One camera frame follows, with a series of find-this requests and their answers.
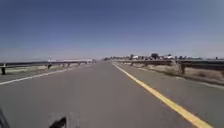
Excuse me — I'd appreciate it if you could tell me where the row of distant buildings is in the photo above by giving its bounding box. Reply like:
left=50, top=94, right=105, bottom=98
left=103, top=53, right=205, bottom=62

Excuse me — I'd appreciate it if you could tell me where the grey asphalt road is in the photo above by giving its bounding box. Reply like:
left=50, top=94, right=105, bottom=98
left=0, top=60, right=224, bottom=128

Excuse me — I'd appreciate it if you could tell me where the dark tree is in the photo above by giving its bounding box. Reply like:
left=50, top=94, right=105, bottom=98
left=150, top=52, right=161, bottom=61

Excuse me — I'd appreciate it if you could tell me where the white painted edge line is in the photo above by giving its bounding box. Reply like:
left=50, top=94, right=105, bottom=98
left=0, top=63, right=95, bottom=86

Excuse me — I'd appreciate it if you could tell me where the metal guardrail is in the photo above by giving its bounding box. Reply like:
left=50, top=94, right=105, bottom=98
left=0, top=58, right=98, bottom=76
left=114, top=59, right=224, bottom=75

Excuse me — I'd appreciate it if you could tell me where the dry dirt verge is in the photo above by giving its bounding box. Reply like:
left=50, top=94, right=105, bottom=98
left=131, top=62, right=224, bottom=86
left=0, top=64, right=92, bottom=77

